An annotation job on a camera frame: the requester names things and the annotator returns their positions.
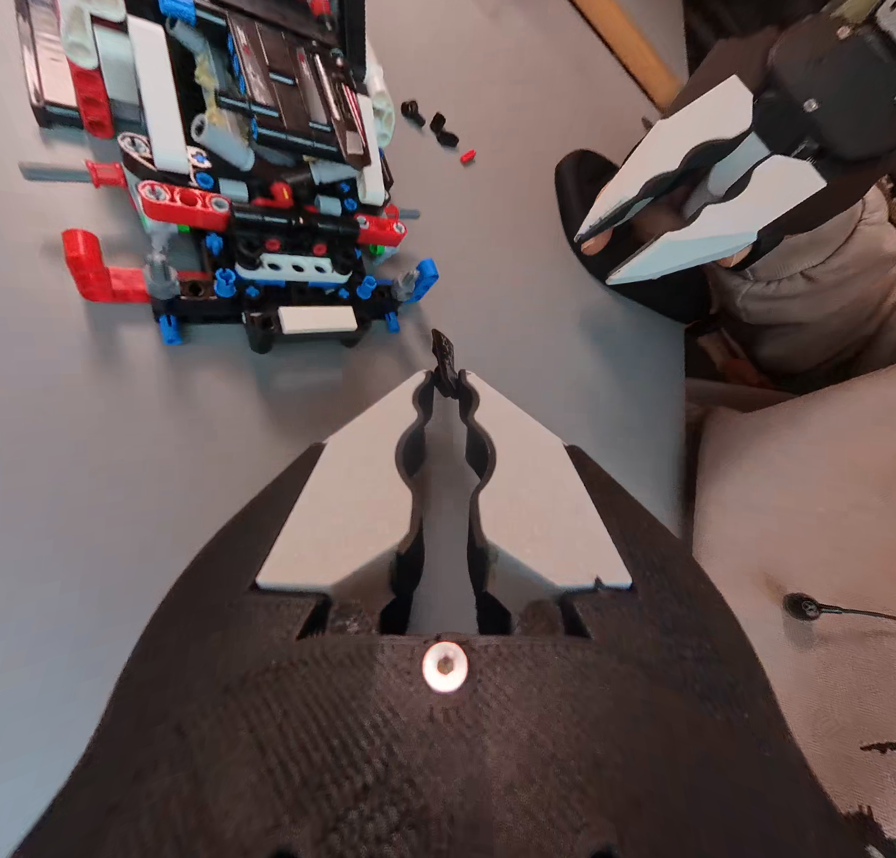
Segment person's right hand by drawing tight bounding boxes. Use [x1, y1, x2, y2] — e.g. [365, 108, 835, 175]
[581, 200, 694, 257]

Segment black lapel microphone cable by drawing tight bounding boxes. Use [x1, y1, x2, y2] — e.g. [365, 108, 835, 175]
[783, 592, 896, 622]

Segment toy brick race car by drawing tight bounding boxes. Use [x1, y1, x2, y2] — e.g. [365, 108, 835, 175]
[14, 0, 442, 355]

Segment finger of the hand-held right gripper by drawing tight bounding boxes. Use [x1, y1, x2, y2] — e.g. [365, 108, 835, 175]
[574, 74, 771, 246]
[605, 133, 828, 286]

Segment person's right forearm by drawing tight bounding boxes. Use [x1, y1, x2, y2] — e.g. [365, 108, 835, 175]
[703, 179, 896, 383]

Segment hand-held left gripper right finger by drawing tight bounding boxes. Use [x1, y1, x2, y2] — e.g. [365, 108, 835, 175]
[457, 370, 634, 626]

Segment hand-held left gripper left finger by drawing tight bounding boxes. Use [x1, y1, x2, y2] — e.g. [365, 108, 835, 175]
[255, 370, 436, 629]

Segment person's beige sweatshirt torso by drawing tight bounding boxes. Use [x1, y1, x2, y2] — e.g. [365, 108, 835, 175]
[689, 364, 896, 858]

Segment black toy brick part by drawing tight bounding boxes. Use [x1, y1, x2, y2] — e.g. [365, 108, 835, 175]
[430, 328, 463, 400]

